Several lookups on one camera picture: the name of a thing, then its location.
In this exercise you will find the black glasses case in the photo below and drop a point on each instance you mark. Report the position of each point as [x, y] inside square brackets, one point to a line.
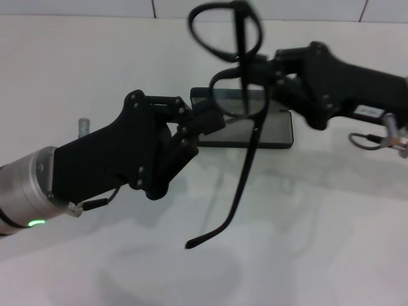
[274, 134]

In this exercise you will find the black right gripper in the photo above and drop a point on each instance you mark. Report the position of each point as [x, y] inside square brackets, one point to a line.
[344, 86]

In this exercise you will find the black round glasses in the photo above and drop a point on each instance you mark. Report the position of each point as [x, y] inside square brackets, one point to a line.
[244, 173]

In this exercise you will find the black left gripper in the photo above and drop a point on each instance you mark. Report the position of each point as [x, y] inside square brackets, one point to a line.
[121, 153]

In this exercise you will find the silver cylindrical connector stub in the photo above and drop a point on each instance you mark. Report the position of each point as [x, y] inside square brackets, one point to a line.
[84, 126]

